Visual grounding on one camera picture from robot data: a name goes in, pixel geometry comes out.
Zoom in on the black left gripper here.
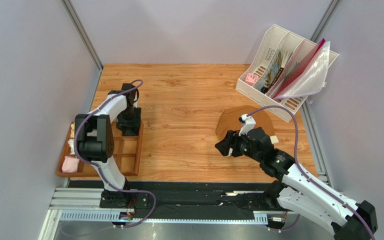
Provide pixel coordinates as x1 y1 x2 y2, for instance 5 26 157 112
115 106 141 133

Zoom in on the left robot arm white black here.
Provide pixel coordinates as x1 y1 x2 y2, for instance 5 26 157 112
73 79 143 201

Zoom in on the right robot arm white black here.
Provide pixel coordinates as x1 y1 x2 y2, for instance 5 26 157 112
215 114 378 240

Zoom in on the orange ribbed underwear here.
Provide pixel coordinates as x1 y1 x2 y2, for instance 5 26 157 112
215 105 279 146

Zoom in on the cream rolled underwear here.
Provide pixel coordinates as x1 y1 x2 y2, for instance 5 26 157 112
70 123 75 139

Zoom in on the white rolled underwear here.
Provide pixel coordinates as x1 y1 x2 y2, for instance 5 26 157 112
67 138 75 155

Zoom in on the pink rolled underwear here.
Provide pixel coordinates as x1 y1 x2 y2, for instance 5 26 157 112
61 156 80 174

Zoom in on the wooden compartment tray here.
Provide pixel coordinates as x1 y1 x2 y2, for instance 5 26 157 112
56 123 143 178

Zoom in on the pink sticky note pad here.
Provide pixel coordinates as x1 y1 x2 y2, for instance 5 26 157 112
244 73 260 86

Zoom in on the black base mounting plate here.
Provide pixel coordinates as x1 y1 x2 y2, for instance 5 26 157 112
67 180 333 221

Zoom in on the illustrated booklet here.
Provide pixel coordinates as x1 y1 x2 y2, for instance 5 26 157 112
254 49 293 94

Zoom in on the white plastic file rack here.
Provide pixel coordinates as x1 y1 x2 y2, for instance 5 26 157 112
235 24 338 114

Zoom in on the clear bubble plastic folder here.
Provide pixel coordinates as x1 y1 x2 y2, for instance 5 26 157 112
274 41 331 100

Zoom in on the red plastic folder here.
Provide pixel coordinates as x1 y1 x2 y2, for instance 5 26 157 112
267 38 326 99

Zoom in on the aluminium rail frame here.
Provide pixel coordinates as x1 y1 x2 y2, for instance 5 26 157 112
38 99 361 240

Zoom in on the left aluminium corner post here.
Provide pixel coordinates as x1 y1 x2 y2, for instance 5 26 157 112
60 0 104 72

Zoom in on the aluminium corner post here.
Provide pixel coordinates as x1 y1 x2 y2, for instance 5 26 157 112
310 0 342 43
60 0 104 72

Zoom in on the right aluminium corner post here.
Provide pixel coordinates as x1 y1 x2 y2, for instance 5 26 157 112
310 0 342 43

